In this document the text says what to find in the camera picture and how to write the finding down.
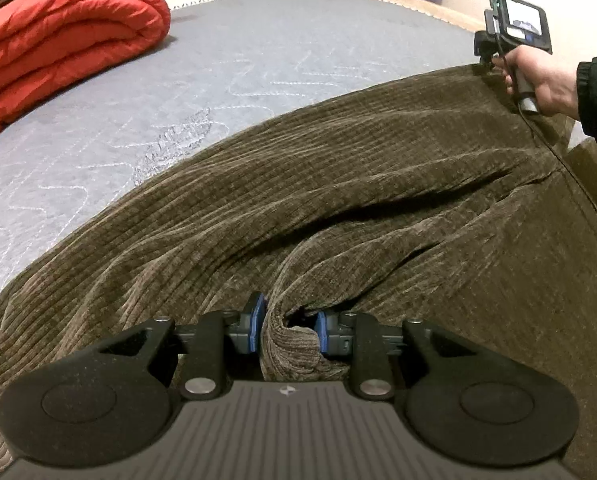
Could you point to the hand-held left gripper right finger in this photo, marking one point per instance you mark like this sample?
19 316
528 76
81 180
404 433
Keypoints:
323 331

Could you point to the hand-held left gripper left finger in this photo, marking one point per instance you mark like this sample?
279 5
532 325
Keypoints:
255 321

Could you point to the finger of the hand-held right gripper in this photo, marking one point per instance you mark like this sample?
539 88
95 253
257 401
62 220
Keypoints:
484 46

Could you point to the person's right hand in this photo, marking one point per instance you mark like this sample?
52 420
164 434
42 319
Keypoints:
553 80

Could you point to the grey quilted bed mattress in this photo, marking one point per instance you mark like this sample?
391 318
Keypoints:
228 85

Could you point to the red folded quilt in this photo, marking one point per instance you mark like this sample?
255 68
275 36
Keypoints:
63 45

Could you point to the wooden bed frame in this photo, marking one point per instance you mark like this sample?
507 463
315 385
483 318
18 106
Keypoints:
428 7

